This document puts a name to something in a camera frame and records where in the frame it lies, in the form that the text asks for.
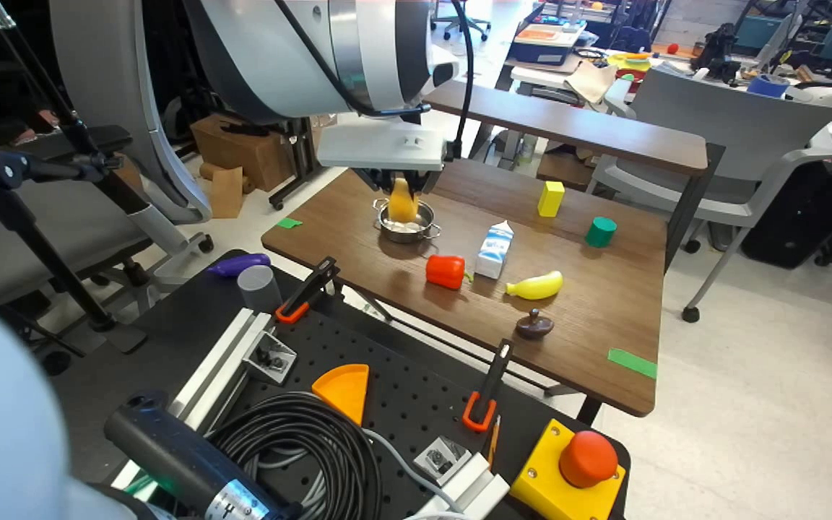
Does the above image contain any dark blue power tool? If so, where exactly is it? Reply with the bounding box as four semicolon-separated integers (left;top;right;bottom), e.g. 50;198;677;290
103;391;303;520

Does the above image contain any metal corner bracket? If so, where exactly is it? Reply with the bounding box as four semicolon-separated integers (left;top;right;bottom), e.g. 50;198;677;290
242;330;298;386
412;434;474;487

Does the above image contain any red toy bell pepper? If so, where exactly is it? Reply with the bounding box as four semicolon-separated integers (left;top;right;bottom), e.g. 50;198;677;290
425;253;475;292

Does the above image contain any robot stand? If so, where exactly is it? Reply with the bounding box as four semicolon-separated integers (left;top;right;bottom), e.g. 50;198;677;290
51;248;633;520

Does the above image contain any black and orange clamp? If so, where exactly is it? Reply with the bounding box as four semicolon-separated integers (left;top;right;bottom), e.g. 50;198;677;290
461;337;515;434
274;256;342;325

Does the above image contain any black computer tower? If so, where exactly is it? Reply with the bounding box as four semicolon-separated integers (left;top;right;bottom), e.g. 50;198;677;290
740;158;832;270

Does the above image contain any brown pot lid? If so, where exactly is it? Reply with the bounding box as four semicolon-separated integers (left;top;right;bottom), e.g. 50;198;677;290
514;308;556;342

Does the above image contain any large cardboard box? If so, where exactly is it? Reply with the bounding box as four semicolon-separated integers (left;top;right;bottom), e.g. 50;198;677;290
189;113;295;193

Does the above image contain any aluminium rail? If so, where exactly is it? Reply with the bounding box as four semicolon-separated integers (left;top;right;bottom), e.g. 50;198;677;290
110;308;277;501

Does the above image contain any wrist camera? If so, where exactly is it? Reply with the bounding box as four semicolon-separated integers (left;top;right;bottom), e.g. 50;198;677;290
316;116;447;173

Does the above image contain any toy milk carton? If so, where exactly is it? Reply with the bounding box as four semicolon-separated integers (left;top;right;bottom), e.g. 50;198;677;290
473;220;516;281

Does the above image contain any grey chair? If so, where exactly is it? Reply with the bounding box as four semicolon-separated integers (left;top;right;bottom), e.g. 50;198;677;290
588;65;832;324

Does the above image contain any green cylinder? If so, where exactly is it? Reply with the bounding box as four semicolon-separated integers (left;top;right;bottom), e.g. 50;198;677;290
584;216;618;249

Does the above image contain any small steel pot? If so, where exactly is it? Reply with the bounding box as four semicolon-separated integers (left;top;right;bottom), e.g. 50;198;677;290
372;198;443;245

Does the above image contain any yellow toy banana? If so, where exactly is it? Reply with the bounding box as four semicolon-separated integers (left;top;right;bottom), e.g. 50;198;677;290
504;270;565;302

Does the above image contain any grey cylinder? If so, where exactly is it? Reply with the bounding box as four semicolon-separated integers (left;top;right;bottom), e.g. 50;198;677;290
236;264;284;314

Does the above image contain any yellow emergency stop button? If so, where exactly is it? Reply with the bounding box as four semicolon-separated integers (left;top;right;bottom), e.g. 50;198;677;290
509;418;627;520

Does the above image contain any orange plushy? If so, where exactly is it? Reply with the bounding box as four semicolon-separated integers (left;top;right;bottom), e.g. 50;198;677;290
387;177;421;224

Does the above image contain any white rail piece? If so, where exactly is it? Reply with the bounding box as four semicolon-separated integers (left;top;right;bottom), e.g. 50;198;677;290
401;451;511;520

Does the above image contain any small cardboard box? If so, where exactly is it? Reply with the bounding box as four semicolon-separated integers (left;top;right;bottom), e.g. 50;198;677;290
199;162;248;220

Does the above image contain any purple toy eggplant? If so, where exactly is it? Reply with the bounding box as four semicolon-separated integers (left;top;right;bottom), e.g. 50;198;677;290
206;252;272;279

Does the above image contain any coil of black cable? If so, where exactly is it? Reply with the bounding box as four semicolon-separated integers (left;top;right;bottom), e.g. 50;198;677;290
207;391;385;520

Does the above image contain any wooden bench table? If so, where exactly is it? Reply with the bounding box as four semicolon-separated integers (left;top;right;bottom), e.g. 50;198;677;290
422;79;726;269

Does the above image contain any orange wedge piece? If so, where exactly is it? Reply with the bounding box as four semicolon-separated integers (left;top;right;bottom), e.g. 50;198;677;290
311;363;371;428

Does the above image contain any yellow block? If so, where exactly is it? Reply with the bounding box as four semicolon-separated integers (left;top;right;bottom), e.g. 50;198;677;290
537;181;566;219

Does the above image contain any grey cable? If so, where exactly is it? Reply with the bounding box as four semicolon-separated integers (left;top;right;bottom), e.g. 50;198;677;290
256;426;462;520

